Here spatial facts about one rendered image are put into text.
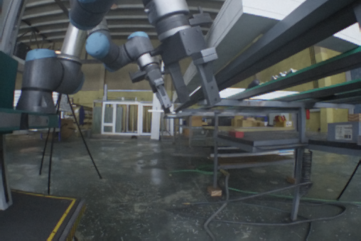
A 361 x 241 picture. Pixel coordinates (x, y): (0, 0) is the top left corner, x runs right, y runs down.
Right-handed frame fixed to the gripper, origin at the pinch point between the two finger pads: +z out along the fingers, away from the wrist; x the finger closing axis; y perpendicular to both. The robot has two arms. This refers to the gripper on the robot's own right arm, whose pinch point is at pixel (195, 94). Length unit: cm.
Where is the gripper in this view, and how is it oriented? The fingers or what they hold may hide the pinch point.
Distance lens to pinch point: 43.6
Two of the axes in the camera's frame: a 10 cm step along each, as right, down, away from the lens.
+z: 3.1, 9.3, 1.8
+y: -8.6, 3.6, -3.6
